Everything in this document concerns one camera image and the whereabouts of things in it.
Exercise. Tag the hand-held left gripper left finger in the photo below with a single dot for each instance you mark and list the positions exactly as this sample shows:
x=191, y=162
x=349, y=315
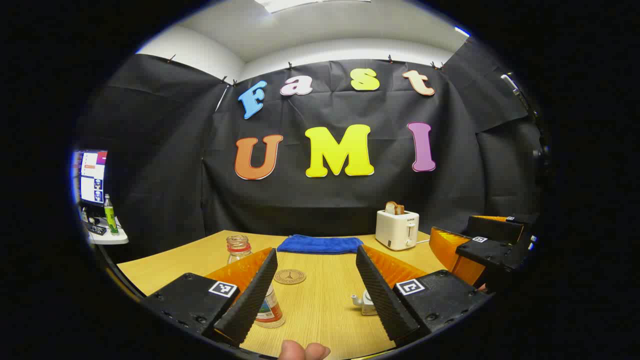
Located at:
x=255, y=295

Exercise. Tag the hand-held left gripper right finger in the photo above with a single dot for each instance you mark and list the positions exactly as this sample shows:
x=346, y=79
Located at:
x=385, y=295

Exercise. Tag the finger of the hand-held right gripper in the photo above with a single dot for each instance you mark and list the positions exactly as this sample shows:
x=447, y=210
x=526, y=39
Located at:
x=495, y=229
x=492, y=250

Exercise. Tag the white teacup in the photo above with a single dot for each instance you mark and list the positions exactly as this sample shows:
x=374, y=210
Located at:
x=367, y=307

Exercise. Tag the clear plastic water bottle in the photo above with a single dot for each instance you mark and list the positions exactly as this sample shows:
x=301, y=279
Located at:
x=239, y=250

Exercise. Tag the green drink bottle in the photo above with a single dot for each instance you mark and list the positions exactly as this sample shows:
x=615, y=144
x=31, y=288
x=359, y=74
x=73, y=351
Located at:
x=110, y=217

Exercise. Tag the white toaster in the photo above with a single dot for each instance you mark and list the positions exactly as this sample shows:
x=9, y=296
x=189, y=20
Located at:
x=395, y=230

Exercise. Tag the blue towel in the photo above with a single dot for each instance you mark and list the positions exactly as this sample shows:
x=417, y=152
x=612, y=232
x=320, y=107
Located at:
x=320, y=244

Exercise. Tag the toast bread slice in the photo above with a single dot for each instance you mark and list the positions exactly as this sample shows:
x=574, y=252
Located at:
x=394, y=208

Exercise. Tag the white side table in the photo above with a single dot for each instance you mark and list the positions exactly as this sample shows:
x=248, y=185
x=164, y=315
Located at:
x=112, y=238

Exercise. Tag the computer monitor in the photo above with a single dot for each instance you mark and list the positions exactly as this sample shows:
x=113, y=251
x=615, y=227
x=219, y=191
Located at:
x=92, y=175

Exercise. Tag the ceiling light panel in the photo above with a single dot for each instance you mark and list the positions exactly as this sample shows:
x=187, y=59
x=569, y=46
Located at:
x=300, y=4

